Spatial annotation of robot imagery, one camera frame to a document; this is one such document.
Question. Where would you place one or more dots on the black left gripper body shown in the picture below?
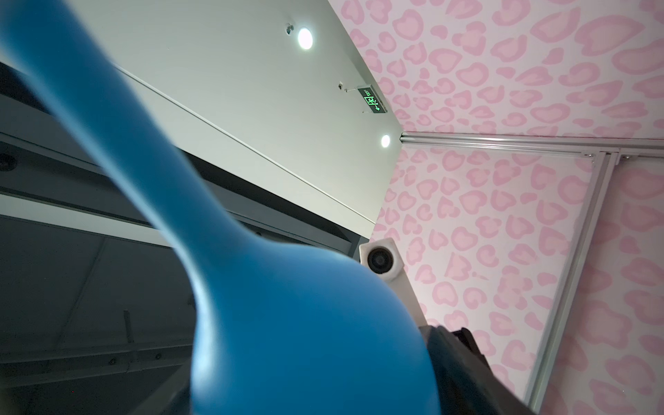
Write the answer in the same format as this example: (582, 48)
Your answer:
(465, 381)

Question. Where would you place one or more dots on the blue glass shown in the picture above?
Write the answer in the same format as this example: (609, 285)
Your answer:
(280, 329)

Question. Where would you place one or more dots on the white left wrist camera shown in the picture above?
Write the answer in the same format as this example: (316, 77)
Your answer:
(383, 259)

